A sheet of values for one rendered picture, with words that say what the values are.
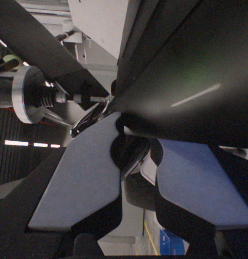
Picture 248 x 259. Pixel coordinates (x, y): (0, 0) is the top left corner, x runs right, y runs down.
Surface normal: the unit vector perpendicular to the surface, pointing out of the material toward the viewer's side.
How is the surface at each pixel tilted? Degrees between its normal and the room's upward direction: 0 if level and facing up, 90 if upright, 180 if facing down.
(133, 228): 90
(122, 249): 90
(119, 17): 50
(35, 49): 131
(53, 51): 126
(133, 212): 90
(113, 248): 90
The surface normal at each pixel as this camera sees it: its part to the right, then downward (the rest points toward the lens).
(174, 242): 0.05, -0.23
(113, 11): -0.68, 0.67
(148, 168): -0.57, 0.01
